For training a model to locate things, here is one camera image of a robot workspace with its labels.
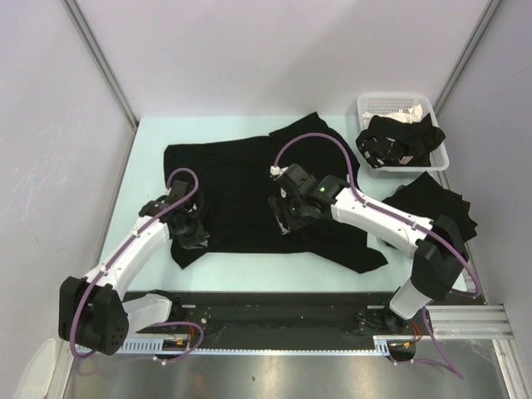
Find black t shirt blue logo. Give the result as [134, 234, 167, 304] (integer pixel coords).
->
[163, 113, 387, 273]

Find white plastic laundry basket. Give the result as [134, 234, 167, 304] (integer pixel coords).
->
[355, 93, 450, 179]

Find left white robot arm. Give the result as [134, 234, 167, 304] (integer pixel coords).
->
[58, 180, 209, 355]

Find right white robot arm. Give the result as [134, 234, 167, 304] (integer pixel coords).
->
[269, 164, 467, 333]

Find black shirts in basket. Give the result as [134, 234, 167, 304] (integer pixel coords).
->
[356, 115, 446, 169]

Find folded black shirt stack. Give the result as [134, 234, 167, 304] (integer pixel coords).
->
[382, 173, 478, 242]

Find white cloth in basket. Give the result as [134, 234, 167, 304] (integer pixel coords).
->
[362, 104, 423, 128]

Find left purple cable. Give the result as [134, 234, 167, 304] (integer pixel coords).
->
[69, 168, 204, 367]

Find purple cable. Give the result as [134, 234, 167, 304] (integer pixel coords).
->
[274, 132, 482, 379]
[69, 168, 204, 367]

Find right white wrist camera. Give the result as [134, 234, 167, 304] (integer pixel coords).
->
[269, 165, 287, 177]

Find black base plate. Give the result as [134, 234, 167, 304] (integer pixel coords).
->
[124, 291, 485, 361]

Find slotted cable duct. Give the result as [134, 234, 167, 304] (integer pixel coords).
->
[120, 334, 416, 357]

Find aluminium rail right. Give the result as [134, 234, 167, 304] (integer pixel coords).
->
[417, 118, 516, 399]

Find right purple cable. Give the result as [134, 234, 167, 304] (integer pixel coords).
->
[274, 132, 482, 379]

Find left aluminium frame post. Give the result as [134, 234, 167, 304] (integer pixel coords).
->
[61, 0, 140, 130]

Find aluminium frame post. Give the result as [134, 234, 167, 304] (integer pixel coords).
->
[433, 0, 505, 116]
[61, 0, 140, 130]

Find right aluminium frame post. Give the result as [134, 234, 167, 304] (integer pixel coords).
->
[433, 0, 505, 116]

